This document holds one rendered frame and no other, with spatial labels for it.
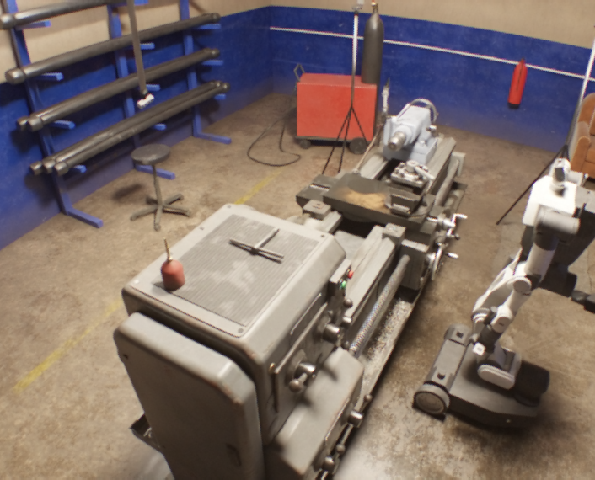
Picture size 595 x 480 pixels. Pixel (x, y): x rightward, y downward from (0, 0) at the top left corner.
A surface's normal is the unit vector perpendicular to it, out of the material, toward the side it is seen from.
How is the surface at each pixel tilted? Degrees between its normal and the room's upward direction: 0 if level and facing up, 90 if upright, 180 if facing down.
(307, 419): 32
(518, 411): 0
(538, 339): 0
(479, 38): 90
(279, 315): 45
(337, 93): 90
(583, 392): 0
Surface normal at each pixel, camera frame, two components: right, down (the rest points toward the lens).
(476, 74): -0.48, 0.52
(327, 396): 0.47, -0.53
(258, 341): 0.62, -0.37
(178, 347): 0.00, -0.81
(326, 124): -0.15, 0.58
